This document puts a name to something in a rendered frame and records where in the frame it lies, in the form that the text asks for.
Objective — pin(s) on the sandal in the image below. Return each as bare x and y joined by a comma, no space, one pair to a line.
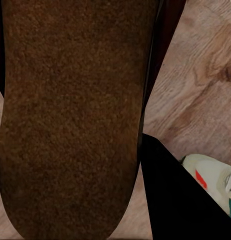
76,77

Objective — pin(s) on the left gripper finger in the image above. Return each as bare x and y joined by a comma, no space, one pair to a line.
179,208

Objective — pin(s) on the gym shoe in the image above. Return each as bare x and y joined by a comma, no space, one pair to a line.
213,176

